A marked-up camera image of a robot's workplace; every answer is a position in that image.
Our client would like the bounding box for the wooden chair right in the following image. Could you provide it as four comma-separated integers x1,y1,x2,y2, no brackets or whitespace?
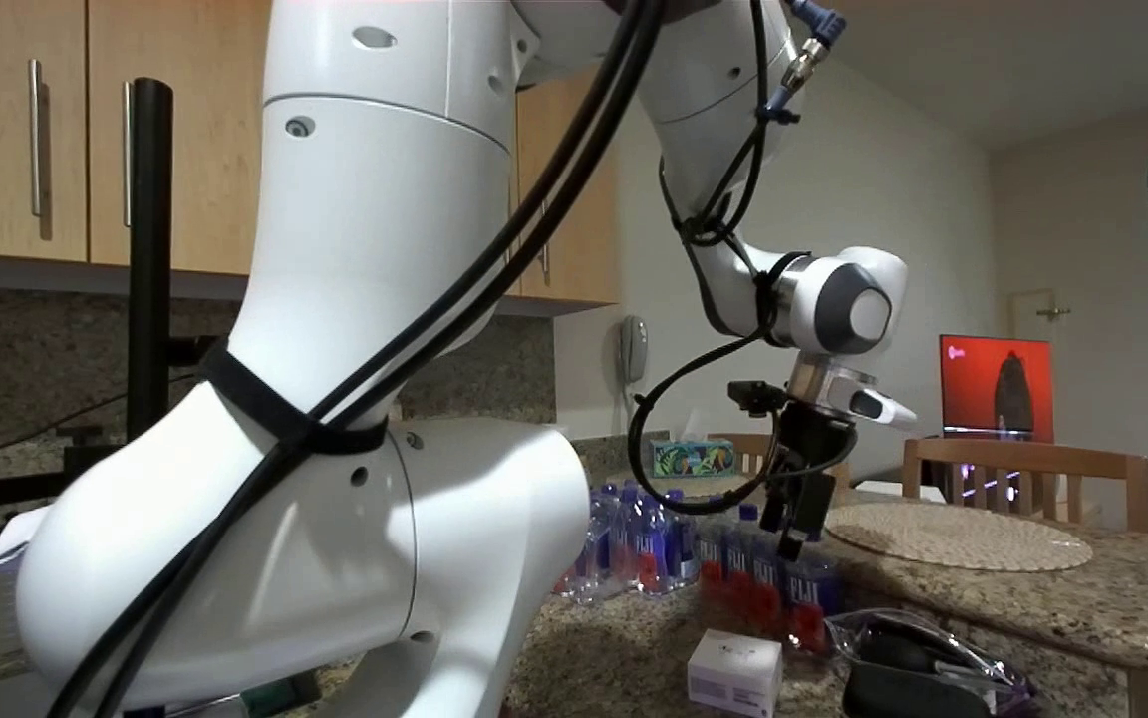
901,440,1148,529

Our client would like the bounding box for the red and black poster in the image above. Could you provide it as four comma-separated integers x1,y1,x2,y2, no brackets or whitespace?
938,336,1056,444

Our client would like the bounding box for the black vertical stand pole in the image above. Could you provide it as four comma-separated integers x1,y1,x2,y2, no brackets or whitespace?
126,77,177,436

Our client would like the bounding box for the blue water bottle front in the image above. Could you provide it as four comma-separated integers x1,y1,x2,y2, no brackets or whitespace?
785,561,837,653

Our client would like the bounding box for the tissue box teal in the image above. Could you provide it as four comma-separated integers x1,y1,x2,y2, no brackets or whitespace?
646,415,736,480

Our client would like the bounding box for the clear plastic purse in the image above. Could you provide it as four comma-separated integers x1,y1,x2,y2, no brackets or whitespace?
826,611,1044,718

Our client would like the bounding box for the white folded paper note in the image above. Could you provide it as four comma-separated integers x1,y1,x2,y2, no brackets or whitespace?
0,510,39,572

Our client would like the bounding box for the round woven placemat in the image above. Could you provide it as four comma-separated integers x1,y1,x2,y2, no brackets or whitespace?
826,502,1096,574

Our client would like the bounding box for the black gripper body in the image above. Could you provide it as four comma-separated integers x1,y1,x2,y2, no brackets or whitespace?
728,379,858,524

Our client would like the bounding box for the white small cardboard box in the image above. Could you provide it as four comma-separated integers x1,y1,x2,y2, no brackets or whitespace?
687,629,780,718

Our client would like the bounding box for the white wall phone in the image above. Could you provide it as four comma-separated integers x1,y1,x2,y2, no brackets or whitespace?
618,314,650,387

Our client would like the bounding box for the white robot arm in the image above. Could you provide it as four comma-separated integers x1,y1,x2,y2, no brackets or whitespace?
17,0,904,718

